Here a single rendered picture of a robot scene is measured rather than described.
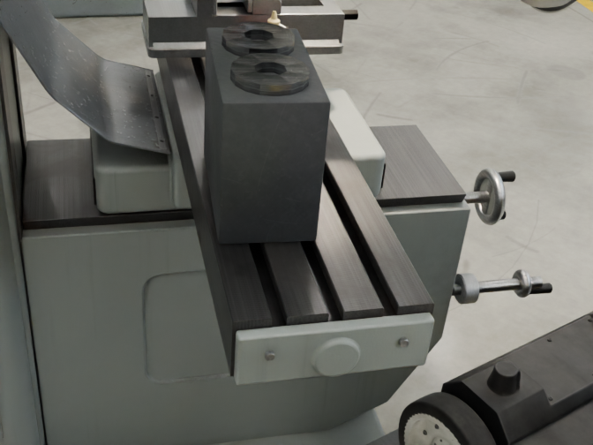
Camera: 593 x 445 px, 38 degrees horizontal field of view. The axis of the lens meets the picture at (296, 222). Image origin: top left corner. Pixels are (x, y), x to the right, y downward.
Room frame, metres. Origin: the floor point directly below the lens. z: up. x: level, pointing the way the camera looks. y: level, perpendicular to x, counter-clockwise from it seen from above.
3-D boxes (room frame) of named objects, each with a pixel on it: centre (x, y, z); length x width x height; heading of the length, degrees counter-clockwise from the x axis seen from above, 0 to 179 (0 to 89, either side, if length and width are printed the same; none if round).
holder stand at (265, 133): (0.94, 0.06, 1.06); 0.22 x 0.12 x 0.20; 12
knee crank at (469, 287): (1.36, -0.42, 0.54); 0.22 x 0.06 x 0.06; 106
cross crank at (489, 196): (1.49, -0.35, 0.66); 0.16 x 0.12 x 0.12; 106
